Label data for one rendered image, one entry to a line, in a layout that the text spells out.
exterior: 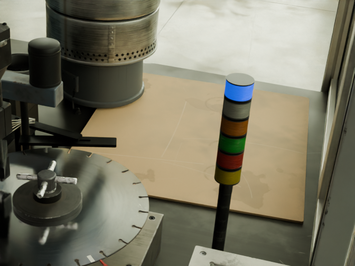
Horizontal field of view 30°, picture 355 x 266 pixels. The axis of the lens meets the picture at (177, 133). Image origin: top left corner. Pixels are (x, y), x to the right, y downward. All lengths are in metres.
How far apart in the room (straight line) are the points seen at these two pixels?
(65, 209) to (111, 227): 0.08
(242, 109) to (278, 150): 0.62
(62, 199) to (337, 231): 0.51
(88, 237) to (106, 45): 0.73
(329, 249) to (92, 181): 0.52
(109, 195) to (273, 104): 0.87
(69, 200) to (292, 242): 0.51
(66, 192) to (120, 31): 0.64
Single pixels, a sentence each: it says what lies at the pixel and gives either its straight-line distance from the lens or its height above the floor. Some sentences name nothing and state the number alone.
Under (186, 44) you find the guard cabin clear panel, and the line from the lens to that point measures 2.07.
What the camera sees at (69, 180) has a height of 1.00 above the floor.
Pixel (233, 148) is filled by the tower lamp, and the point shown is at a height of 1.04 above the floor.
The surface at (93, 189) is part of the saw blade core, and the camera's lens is 1.13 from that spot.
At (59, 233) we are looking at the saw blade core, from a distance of 1.04.
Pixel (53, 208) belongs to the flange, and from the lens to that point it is 1.07.
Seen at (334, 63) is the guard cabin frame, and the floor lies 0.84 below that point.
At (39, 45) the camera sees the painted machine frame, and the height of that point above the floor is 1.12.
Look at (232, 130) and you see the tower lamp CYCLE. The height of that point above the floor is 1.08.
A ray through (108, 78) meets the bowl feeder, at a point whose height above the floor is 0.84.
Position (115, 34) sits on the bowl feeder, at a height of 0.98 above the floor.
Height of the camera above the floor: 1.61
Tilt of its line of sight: 30 degrees down
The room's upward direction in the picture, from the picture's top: 5 degrees clockwise
